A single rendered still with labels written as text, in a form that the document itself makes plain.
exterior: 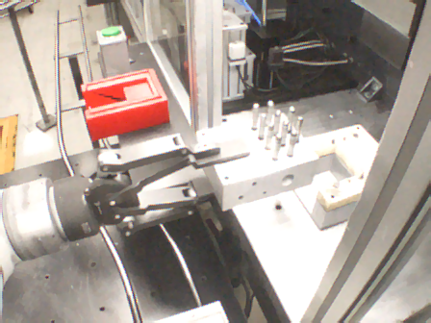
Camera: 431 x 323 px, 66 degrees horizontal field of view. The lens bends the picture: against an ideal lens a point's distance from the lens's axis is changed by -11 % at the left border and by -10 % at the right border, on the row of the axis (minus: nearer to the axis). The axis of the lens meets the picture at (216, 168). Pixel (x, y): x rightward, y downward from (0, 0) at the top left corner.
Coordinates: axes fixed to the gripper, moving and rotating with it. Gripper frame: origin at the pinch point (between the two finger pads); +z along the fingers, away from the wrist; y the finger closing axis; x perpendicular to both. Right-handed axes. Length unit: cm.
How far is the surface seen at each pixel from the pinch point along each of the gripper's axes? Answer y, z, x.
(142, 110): -8.0, -5.7, 26.4
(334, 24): -4, 46, 40
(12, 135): -102, -78, 166
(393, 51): 13.9, 21.1, -2.2
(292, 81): -11.1, 27.8, 29.0
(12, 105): -103, -81, 203
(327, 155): -8.2, 19.8, 3.7
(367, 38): 13.1, 21.1, 2.6
